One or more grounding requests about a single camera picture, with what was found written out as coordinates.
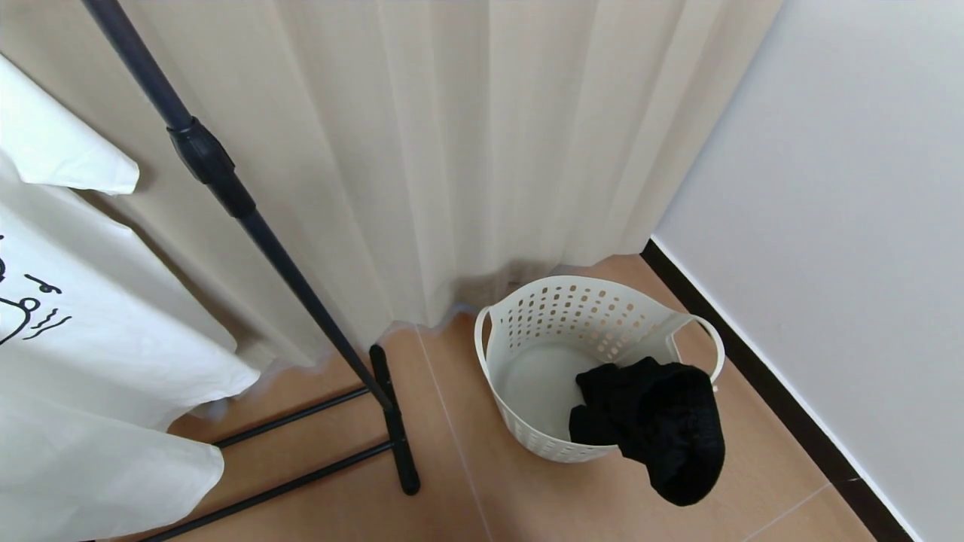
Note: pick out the white printed t-shirt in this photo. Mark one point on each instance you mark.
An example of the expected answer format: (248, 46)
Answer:
(90, 376)

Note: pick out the white laundry basket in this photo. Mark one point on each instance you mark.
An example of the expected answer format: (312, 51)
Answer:
(572, 309)

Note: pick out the black clothes rack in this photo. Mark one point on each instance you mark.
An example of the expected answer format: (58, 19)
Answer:
(211, 165)

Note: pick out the beige curtain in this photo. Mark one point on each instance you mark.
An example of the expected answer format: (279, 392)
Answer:
(452, 150)

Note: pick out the black garment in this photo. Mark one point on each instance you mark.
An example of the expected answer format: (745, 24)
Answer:
(670, 429)

